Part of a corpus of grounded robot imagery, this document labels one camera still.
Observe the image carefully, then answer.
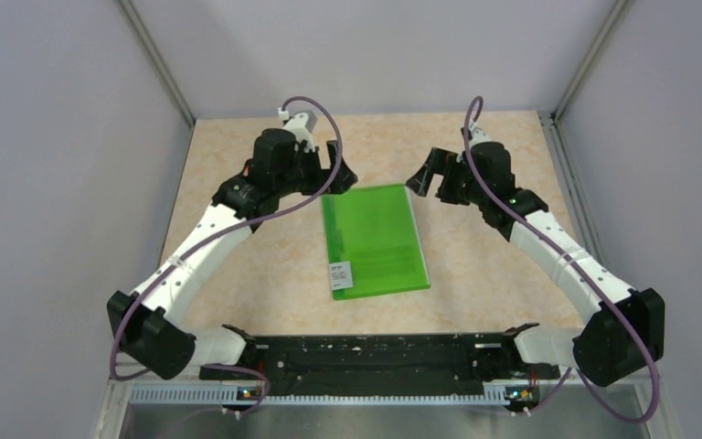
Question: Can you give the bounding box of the aluminium front rail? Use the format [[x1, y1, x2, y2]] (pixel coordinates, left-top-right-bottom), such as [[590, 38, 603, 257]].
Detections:
[[129, 363, 565, 412]]

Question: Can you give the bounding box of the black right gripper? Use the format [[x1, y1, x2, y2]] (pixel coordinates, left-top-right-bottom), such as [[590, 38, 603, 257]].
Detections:
[[406, 147, 488, 207]]

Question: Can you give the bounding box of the aluminium frame post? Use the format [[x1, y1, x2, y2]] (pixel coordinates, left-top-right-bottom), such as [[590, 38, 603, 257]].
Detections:
[[114, 0, 197, 129], [551, 0, 635, 124]]

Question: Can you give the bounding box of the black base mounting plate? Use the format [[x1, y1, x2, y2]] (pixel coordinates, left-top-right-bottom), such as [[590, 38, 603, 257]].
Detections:
[[200, 333, 560, 397]]

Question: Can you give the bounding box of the aluminium frame post right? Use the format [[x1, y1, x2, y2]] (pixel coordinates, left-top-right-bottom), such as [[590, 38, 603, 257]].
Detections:
[[551, 0, 635, 124]]

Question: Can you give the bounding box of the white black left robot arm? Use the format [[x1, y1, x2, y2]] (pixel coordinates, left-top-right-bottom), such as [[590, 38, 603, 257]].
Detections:
[[106, 123, 358, 381]]

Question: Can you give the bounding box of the aluminium side rail right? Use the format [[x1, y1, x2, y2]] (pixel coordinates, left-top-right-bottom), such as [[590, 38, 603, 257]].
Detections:
[[537, 111, 606, 266]]

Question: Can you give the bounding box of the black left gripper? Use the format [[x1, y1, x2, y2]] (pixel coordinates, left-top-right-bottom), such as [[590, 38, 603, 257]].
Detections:
[[275, 139, 356, 197]]

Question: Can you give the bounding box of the aluminium frame post left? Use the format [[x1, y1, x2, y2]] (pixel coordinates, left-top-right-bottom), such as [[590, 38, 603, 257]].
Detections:
[[114, 0, 197, 129]]

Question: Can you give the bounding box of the green plastic folder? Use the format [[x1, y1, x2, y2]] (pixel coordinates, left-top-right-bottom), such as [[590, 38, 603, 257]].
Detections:
[[321, 184, 431, 301]]

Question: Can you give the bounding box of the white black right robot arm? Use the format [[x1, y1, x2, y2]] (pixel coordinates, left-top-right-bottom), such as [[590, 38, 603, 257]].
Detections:
[[406, 142, 665, 388]]

